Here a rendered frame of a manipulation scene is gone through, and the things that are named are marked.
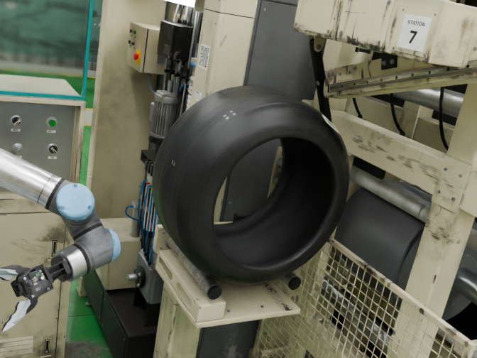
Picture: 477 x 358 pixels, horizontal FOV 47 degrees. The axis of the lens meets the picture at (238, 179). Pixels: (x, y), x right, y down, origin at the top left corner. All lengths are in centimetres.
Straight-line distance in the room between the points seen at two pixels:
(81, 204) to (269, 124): 52
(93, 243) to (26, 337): 93
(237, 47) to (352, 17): 39
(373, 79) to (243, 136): 49
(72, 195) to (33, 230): 76
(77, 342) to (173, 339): 85
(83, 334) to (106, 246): 142
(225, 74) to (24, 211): 90
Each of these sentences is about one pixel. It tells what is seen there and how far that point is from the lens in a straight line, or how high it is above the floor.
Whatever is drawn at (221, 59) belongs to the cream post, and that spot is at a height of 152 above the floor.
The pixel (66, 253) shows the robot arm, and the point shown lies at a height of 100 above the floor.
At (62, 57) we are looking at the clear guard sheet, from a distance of 202.
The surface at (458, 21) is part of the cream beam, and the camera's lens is 144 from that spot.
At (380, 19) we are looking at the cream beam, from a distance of 153.
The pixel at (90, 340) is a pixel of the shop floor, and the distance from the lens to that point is 290.
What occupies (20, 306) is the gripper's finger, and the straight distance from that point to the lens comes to 151.
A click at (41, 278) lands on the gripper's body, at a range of 148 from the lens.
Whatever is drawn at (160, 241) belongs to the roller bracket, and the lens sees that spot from 186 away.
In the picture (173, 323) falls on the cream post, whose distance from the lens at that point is 210.
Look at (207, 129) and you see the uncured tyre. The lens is 144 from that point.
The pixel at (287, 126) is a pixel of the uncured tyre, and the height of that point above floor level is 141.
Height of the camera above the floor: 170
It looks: 18 degrees down
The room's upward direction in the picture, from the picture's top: 10 degrees clockwise
